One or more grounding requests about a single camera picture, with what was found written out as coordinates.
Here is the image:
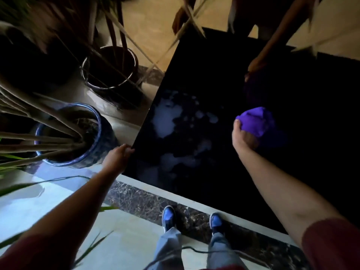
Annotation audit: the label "person's left hand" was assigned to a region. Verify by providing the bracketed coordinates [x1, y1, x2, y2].
[101, 144, 135, 177]

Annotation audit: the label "person's right hand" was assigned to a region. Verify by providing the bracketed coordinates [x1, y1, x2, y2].
[231, 119, 260, 155]

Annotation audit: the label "purple cleaning cloth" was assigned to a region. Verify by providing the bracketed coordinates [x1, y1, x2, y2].
[236, 107, 279, 139]

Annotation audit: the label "person's right forearm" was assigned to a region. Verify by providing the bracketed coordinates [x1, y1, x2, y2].
[236, 147, 345, 248]

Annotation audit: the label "person's left forearm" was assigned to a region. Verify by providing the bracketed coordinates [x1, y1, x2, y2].
[18, 167, 121, 252]

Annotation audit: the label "blue glazed plant pot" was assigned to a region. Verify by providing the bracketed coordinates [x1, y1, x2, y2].
[34, 103, 119, 169]

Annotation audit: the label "white cleaning foam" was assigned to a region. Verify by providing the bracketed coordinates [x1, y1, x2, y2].
[138, 90, 220, 186]

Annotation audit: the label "dark metal-rimmed plant pot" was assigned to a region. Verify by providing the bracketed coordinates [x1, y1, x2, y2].
[80, 45, 144, 110]

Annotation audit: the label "black glossy table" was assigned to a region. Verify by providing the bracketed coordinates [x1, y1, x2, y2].
[123, 27, 360, 235]

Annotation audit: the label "blue left shoe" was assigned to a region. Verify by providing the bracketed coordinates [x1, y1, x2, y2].
[161, 205, 177, 233]

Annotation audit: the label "blue shoe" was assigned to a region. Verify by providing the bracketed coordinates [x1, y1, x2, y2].
[161, 205, 177, 233]
[209, 212, 226, 235]

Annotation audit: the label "plant with pale thick stalks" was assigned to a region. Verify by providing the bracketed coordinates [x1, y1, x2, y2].
[0, 76, 88, 170]

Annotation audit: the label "blue right shoe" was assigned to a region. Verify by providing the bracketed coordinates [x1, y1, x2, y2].
[209, 212, 226, 235]

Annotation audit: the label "light blue jeans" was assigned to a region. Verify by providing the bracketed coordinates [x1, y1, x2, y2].
[148, 227, 248, 270]

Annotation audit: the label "green long plant leaves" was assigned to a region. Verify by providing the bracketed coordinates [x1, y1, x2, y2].
[0, 154, 120, 268]

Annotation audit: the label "plant with dark thin stems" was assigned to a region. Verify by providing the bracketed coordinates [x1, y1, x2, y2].
[0, 0, 214, 87]

